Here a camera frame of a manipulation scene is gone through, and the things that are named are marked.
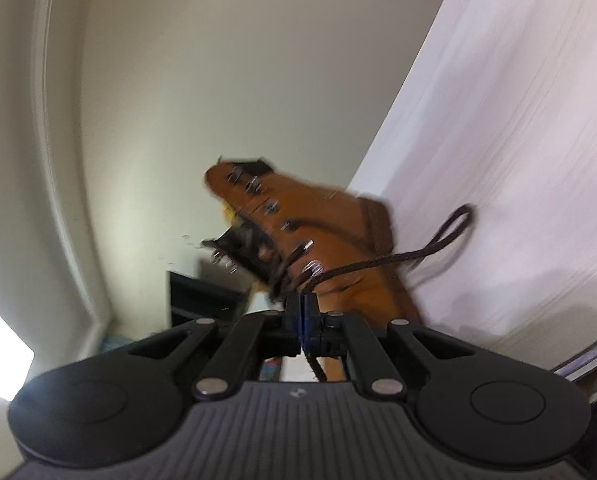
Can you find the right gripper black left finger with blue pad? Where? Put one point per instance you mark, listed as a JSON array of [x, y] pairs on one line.
[[243, 349]]

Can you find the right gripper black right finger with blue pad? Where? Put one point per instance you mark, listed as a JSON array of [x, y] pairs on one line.
[[349, 339]]

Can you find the brown leather boot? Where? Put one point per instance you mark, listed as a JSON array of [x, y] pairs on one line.
[[259, 200]]

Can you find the dark brown shoelace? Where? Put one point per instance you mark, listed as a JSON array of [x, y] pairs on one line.
[[351, 272]]

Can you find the black television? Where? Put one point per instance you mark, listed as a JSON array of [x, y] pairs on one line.
[[191, 298]]

